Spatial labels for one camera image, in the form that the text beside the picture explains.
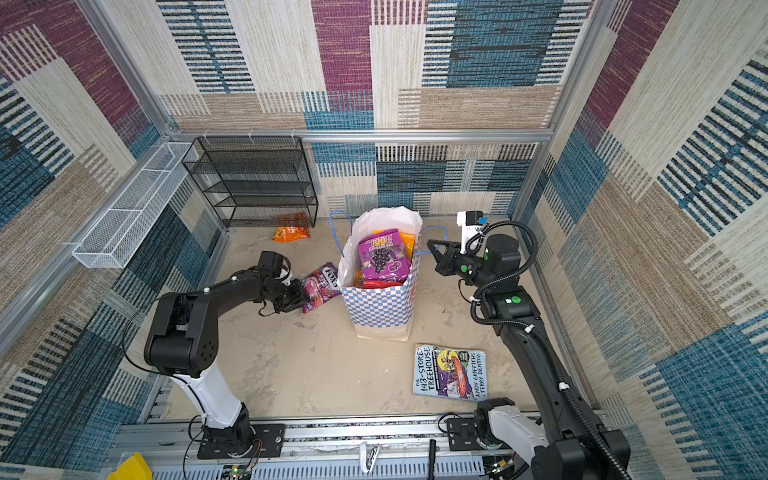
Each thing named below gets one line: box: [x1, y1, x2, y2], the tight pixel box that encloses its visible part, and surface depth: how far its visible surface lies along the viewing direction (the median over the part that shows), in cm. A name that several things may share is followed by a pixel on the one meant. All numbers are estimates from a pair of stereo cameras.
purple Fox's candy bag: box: [301, 262, 342, 314], surface depth 101 cm
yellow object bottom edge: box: [107, 452, 153, 480], surface depth 70 cm
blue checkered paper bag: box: [336, 206, 423, 341], surface depth 87 cm
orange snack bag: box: [272, 226, 311, 243], surface depth 117 cm
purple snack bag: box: [358, 229, 410, 281], surface depth 89 cm
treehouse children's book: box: [413, 344, 488, 402], surface depth 83 cm
